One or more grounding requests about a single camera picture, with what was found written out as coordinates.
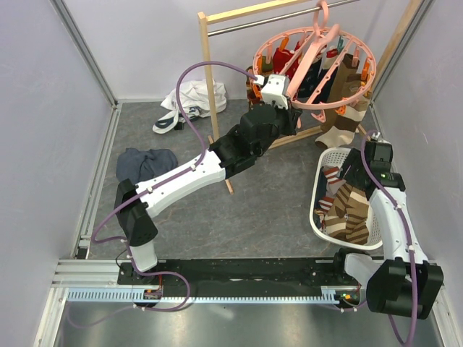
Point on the white cloth bag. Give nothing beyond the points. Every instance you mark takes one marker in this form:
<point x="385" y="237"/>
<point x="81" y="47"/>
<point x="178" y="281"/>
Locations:
<point x="195" y="102"/>

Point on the red christmas sock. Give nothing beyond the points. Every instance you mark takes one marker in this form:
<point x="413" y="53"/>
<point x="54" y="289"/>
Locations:
<point x="281" y="56"/>

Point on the brown striped sock in basket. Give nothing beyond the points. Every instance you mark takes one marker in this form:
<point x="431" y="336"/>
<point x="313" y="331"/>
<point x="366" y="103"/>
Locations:
<point x="346" y="218"/>

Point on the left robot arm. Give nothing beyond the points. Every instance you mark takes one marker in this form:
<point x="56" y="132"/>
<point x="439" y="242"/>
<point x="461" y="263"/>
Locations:
<point x="138" y="204"/>

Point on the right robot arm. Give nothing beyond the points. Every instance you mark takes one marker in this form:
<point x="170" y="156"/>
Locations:
<point x="406" y="283"/>

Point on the pink round clip hanger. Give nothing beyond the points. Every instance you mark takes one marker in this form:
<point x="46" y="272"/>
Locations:
<point x="308" y="42"/>

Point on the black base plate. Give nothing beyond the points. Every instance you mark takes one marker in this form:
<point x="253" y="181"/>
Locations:
<point x="242" y="277"/>

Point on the white laundry basket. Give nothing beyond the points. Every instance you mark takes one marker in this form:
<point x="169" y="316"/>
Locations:
<point x="323" y="197"/>

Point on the white cable duct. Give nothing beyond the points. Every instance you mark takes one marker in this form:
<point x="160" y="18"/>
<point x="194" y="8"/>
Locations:
<point x="141" y="296"/>

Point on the red white striped sock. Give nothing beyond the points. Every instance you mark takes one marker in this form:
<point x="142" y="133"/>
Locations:
<point x="331" y="174"/>

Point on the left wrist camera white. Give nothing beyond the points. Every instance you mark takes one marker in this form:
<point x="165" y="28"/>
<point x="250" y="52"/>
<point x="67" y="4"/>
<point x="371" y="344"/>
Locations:
<point x="273" y="89"/>

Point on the navy hanging sock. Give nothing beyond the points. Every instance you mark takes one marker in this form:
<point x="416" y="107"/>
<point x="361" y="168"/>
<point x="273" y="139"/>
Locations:
<point x="316" y="74"/>

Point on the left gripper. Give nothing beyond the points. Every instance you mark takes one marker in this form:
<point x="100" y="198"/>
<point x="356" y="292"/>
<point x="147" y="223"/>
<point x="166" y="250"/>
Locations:
<point x="291" y="116"/>

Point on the blue grey cloth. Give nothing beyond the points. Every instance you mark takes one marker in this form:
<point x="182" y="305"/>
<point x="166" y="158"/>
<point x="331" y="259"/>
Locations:
<point x="137" y="165"/>

